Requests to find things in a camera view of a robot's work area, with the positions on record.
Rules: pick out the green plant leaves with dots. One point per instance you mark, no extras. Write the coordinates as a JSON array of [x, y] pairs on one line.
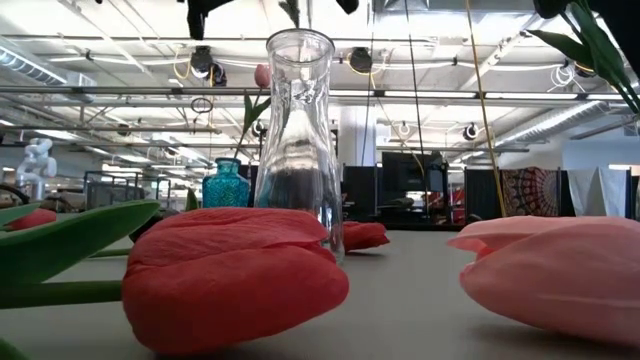
[[550, 7]]

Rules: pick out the black partition panel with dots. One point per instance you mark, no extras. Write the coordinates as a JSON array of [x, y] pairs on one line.
[[360, 190], [480, 195], [564, 195]]

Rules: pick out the black monitor on stand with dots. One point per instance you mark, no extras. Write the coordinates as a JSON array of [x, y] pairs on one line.
[[405, 172]]

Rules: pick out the red artificial tulip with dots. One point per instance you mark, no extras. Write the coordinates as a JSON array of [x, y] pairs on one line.
[[35, 219], [235, 280], [365, 235]]

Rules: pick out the white robot figure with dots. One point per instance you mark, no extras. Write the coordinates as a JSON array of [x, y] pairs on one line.
[[37, 160]]

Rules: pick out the pink artificial tulip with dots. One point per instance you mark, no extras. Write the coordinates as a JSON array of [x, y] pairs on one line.
[[262, 76], [550, 280]]

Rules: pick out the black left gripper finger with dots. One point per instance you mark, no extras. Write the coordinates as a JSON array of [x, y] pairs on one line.
[[291, 10]]

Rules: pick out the tall clear glass carafe vase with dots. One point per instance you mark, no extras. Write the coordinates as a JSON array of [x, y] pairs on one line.
[[300, 150]]

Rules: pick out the teal textured glass vase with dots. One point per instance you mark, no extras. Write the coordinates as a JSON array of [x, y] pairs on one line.
[[225, 190]]

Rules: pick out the red patterned tapestry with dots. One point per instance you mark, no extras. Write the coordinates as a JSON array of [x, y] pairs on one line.
[[530, 192]]

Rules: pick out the white hanging cloth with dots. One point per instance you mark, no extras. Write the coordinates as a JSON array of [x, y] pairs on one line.
[[597, 192]]

